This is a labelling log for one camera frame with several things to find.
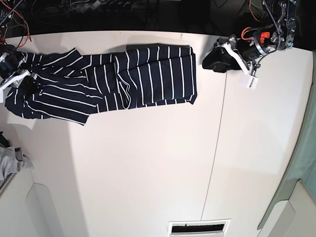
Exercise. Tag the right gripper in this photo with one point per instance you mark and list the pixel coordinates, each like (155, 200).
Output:
(11, 63)

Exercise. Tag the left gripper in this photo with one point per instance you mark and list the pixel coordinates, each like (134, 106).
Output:
(259, 45)

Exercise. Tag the navy white striped t-shirt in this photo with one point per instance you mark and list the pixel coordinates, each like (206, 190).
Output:
(71, 86)

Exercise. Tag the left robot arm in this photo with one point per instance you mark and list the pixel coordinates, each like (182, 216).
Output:
(276, 33)

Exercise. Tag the grey cloth pile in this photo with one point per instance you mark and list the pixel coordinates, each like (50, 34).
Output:
(12, 160)

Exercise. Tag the white slotted vent tray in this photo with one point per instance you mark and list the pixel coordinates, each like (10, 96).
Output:
(211, 228)

